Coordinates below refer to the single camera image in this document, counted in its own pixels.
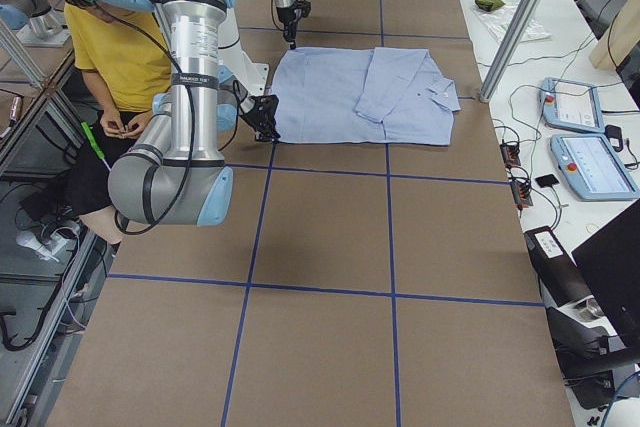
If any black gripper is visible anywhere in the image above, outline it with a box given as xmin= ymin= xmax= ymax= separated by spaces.
xmin=240 ymin=95 xmax=280 ymax=142
xmin=277 ymin=6 xmax=299 ymax=50

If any light blue striped shirt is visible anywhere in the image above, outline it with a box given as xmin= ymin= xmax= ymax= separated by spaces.
xmin=271 ymin=47 xmax=460 ymax=146

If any person in yellow shirt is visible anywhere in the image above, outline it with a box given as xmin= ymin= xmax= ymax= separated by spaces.
xmin=47 ymin=0 xmax=176 ymax=248

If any folded green cloth pouch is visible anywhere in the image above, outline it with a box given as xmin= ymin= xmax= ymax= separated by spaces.
xmin=474 ymin=0 xmax=505 ymax=13

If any clear MINI plastic bag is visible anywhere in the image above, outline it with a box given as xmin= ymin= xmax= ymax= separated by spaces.
xmin=474 ymin=1 xmax=553 ymax=43

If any left grey USB hub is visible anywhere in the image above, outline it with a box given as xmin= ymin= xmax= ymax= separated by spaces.
xmin=500 ymin=143 xmax=521 ymax=168

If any grey usb hub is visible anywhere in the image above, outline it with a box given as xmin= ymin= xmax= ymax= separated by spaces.
xmin=509 ymin=177 xmax=533 ymax=210
xmin=500 ymin=143 xmax=521 ymax=168

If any right grey USB hub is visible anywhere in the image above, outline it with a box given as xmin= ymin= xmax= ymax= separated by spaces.
xmin=509 ymin=177 xmax=533 ymax=210

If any left blue teach pendant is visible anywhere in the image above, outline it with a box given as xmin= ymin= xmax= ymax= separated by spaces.
xmin=539 ymin=77 xmax=605 ymax=134

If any blue teach pendant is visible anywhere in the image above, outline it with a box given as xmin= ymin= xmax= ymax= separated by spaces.
xmin=539 ymin=77 xmax=605 ymax=134
xmin=549 ymin=133 xmax=639 ymax=201

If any black label printer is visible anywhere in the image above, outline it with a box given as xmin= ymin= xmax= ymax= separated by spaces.
xmin=524 ymin=226 xmax=593 ymax=307

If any right blue teach pendant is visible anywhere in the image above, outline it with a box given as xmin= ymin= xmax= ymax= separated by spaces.
xmin=549 ymin=133 xmax=639 ymax=201

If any black power adapter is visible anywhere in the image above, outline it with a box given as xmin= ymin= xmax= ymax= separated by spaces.
xmin=604 ymin=124 xmax=624 ymax=152

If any black monitor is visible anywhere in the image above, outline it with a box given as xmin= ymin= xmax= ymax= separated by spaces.
xmin=572 ymin=202 xmax=639 ymax=347

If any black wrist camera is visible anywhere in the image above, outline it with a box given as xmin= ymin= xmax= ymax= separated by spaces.
xmin=292 ymin=0 xmax=311 ymax=19

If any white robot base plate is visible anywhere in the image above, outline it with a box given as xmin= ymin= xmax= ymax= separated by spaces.
xmin=218 ymin=44 xmax=269 ymax=96

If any aluminium frame post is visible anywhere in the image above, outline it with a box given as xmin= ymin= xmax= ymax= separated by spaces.
xmin=478 ymin=0 xmax=541 ymax=103

